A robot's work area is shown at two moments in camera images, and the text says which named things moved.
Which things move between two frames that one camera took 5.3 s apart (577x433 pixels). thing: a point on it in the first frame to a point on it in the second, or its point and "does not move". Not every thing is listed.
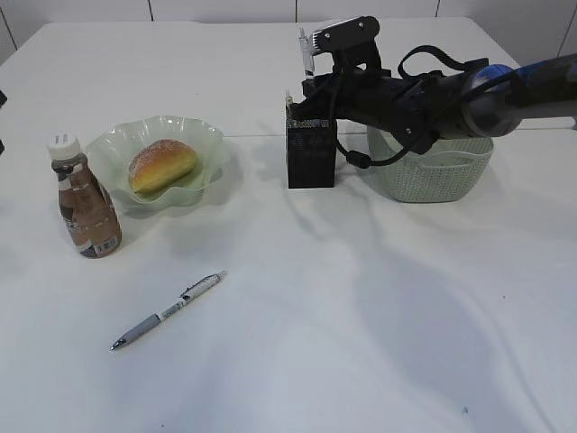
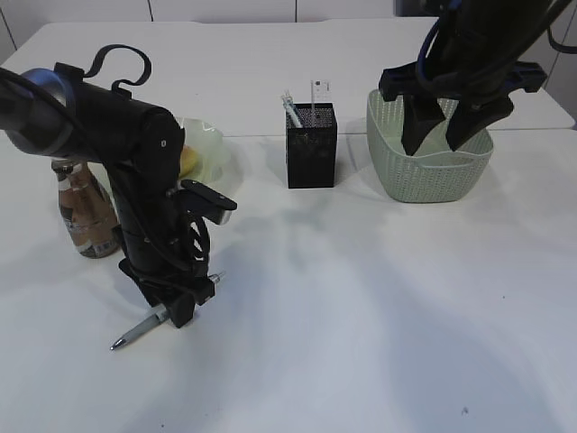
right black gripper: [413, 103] to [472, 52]
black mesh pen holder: [310, 152] does not move
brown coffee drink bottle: [87, 210] does not move
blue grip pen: [308, 63] to [287, 98]
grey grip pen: [197, 288] does not move
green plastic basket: [448, 171] does not move
